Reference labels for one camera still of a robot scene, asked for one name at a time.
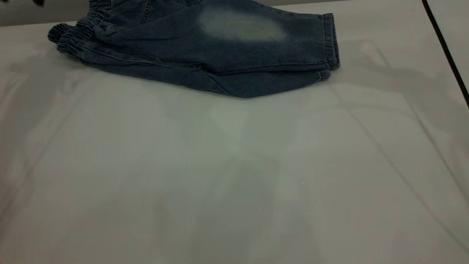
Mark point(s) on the blue denim shorts with print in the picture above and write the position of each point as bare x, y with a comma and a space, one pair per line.
220, 55

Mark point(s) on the white table cover sheet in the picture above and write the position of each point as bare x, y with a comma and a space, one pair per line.
234, 165

